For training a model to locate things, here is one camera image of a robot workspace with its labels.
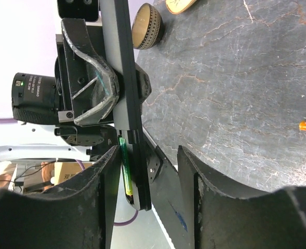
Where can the green battery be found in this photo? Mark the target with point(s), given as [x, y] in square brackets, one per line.
[126, 167]

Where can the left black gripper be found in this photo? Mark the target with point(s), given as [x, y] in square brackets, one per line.
[88, 85]

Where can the beige bird-painted plate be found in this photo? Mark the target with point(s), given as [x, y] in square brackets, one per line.
[178, 6]

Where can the black remote control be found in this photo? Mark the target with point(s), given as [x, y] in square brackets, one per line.
[126, 113]

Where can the brown ceramic bowl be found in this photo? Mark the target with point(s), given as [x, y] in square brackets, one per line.
[148, 28]

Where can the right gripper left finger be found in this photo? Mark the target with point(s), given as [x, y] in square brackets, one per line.
[78, 213]

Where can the cardboard box in background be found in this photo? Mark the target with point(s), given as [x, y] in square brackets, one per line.
[66, 170]

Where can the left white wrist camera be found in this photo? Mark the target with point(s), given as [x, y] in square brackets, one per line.
[88, 10]

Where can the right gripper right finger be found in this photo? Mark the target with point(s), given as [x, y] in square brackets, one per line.
[223, 213]

